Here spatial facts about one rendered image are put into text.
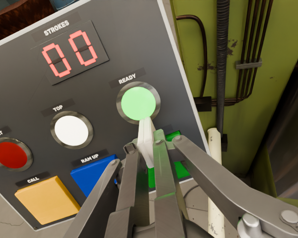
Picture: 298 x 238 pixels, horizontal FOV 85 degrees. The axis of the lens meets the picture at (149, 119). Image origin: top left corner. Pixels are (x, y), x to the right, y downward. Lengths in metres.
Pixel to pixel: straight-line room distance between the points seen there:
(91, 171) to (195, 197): 1.05
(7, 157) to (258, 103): 0.62
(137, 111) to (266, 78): 0.40
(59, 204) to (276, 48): 0.53
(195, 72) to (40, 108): 0.39
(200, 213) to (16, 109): 1.15
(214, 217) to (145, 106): 0.46
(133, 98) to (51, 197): 0.21
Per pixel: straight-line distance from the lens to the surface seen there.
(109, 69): 0.21
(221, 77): 0.48
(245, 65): 0.47
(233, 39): 0.45
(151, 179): 0.26
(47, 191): 0.32
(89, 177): 0.27
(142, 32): 0.21
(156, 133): 0.18
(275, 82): 0.56
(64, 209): 0.33
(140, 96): 0.21
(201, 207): 1.25
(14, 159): 0.31
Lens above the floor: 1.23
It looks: 49 degrees down
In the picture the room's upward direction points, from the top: 29 degrees counter-clockwise
